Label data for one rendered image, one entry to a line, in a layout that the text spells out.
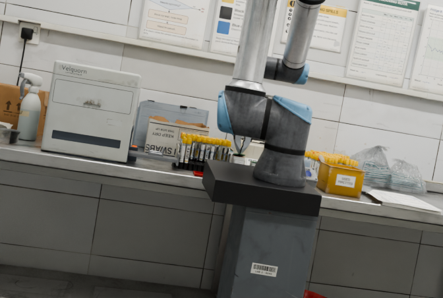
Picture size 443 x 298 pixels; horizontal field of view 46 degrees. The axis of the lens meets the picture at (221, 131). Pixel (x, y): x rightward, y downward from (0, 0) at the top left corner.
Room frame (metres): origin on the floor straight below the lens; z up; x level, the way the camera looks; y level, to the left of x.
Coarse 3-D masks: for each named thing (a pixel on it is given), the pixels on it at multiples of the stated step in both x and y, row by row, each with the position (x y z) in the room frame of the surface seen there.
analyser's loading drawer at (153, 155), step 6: (132, 150) 1.81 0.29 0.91; (150, 150) 1.81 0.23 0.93; (162, 150) 1.79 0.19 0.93; (138, 156) 1.75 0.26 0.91; (144, 156) 1.76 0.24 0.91; (150, 156) 1.75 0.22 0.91; (156, 156) 1.76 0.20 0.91; (162, 156) 1.76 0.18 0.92; (168, 156) 1.81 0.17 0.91; (174, 162) 1.77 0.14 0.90
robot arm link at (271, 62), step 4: (268, 60) 1.74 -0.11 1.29; (272, 60) 1.75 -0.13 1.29; (276, 60) 1.75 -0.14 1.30; (268, 64) 1.74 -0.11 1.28; (272, 64) 1.74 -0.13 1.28; (268, 68) 1.74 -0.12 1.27; (272, 68) 1.74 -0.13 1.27; (264, 72) 1.74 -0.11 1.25; (268, 72) 1.74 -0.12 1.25; (272, 72) 1.74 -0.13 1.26; (264, 76) 1.76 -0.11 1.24; (268, 76) 1.75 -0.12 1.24; (272, 76) 1.75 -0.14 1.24
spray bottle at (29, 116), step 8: (24, 80) 1.88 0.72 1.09; (32, 80) 1.90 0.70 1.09; (40, 80) 1.93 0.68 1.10; (32, 88) 1.90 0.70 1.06; (32, 96) 1.90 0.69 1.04; (24, 104) 1.89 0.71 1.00; (32, 104) 1.89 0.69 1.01; (40, 104) 1.93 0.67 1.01; (24, 112) 1.89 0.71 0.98; (32, 112) 1.89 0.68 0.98; (24, 120) 1.89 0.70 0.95; (32, 120) 1.90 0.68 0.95; (24, 128) 1.89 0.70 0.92; (32, 128) 1.90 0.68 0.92; (24, 136) 1.89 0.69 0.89; (32, 136) 1.90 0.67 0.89
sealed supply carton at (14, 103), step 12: (0, 84) 2.00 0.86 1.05; (12, 84) 2.11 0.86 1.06; (0, 96) 2.00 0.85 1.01; (12, 96) 2.00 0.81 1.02; (24, 96) 2.00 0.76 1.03; (48, 96) 2.14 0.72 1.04; (0, 108) 1.99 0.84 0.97; (12, 108) 2.00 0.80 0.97; (0, 120) 2.00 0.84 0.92; (12, 120) 2.00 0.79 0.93
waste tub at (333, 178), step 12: (324, 168) 1.93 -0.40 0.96; (336, 168) 1.87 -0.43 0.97; (348, 168) 2.00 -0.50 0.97; (324, 180) 1.90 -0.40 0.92; (336, 180) 1.87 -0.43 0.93; (348, 180) 1.87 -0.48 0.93; (360, 180) 1.88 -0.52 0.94; (324, 192) 1.88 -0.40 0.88; (336, 192) 1.87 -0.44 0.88; (348, 192) 1.88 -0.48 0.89; (360, 192) 1.88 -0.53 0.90
